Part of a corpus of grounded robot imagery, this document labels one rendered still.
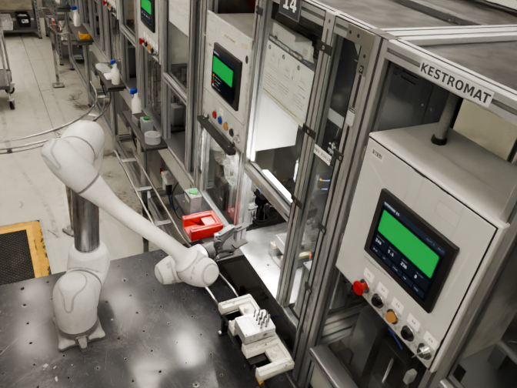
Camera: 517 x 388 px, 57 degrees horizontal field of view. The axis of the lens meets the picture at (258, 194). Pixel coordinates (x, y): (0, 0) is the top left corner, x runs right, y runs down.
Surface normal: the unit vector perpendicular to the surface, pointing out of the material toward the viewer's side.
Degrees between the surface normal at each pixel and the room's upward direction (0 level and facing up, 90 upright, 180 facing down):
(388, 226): 90
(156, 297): 0
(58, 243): 0
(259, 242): 0
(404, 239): 90
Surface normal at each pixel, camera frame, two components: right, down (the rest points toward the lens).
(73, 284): 0.11, -0.77
